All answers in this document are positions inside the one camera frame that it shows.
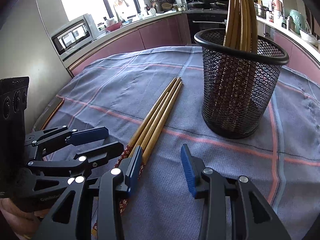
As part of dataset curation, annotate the left hand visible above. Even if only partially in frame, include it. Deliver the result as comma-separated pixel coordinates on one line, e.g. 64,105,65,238
1,198,50,239

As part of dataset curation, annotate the plaid grey tablecloth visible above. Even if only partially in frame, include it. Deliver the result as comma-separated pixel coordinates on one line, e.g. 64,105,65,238
48,47,319,239

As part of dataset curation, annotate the white microwave oven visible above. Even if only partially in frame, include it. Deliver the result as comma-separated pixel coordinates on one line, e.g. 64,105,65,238
51,14,99,61

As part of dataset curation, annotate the pink bowl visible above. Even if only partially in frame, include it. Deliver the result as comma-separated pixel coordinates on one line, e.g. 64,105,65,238
105,22,122,32

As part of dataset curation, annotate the black mesh utensil cup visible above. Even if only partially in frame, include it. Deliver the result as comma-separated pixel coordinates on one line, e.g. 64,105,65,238
194,28,289,139

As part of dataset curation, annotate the black built-in oven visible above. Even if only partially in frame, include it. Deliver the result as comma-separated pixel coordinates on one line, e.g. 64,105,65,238
185,0,229,44

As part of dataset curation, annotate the steel pot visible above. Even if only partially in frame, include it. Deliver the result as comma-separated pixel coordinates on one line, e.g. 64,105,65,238
254,3,269,19

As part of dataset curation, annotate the black camera box left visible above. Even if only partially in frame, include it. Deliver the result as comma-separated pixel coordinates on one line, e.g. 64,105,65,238
0,76,29,198

